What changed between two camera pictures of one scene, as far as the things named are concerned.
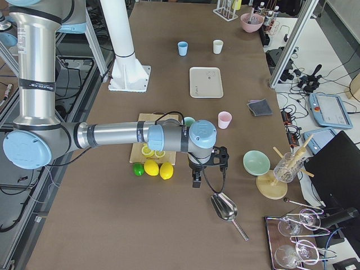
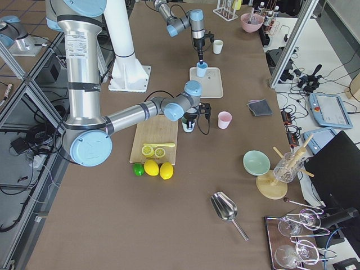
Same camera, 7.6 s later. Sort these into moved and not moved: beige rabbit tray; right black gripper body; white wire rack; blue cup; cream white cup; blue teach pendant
Moved: right black gripper body; blue cup
Not moved: white wire rack; cream white cup; beige rabbit tray; blue teach pendant
